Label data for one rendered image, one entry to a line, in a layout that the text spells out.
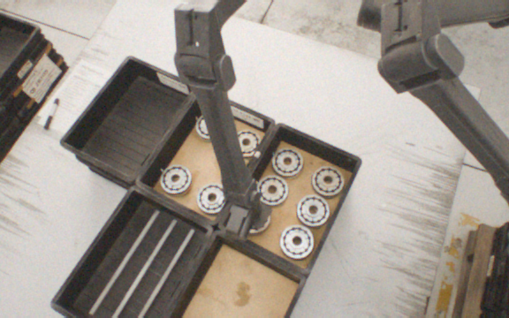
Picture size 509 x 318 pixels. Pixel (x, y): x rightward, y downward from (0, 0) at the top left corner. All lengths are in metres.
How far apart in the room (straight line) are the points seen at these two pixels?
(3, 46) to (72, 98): 0.72
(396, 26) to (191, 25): 0.35
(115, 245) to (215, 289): 0.35
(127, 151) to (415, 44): 1.08
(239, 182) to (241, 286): 0.42
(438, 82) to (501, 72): 2.20
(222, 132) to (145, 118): 0.71
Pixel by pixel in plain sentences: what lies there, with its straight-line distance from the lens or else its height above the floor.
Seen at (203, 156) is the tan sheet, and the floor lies 0.83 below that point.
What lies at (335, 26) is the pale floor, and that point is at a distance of 2.82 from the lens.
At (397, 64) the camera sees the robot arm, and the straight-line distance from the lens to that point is 0.69.
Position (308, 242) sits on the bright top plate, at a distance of 1.28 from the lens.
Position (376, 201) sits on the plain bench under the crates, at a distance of 1.52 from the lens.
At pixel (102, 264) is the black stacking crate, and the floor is 0.83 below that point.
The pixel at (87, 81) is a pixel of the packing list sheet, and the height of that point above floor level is 0.70.
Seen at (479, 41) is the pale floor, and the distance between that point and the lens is 2.97.
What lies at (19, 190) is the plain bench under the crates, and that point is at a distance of 1.77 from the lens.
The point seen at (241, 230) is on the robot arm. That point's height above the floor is 1.07.
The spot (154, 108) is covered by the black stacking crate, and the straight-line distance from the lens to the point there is 1.55.
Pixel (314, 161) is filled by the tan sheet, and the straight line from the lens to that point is 1.39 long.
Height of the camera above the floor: 2.11
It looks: 66 degrees down
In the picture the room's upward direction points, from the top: 7 degrees counter-clockwise
